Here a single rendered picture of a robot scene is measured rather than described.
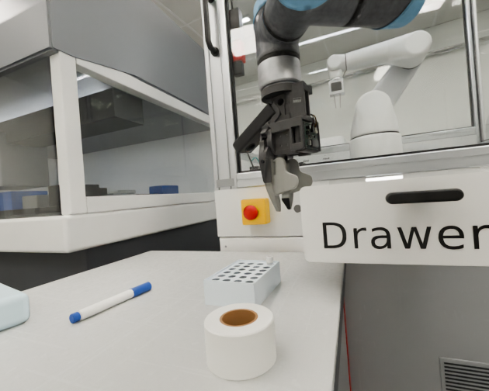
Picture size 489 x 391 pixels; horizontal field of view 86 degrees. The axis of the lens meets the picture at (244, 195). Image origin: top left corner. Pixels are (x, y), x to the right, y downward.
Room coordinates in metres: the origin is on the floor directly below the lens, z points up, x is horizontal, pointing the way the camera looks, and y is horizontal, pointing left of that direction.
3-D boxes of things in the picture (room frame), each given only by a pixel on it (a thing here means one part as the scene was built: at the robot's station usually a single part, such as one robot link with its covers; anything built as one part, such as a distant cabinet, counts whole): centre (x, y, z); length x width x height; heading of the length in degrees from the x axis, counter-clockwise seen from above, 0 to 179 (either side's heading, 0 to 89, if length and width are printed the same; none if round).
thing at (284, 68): (0.47, -0.08, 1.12); 0.08 x 0.08 x 0.05
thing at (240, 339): (0.26, 0.02, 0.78); 0.07 x 0.07 x 0.04
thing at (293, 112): (0.46, -0.09, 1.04); 0.09 x 0.08 x 0.12; 52
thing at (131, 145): (1.60, 1.12, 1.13); 1.78 x 1.14 x 0.45; 68
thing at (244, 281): (0.44, 0.01, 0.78); 0.12 x 0.08 x 0.04; 156
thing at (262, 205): (0.74, -0.03, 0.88); 0.07 x 0.05 x 0.07; 68
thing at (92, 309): (0.43, 0.22, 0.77); 0.14 x 0.02 x 0.02; 152
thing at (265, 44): (0.46, -0.08, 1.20); 0.09 x 0.08 x 0.11; 11
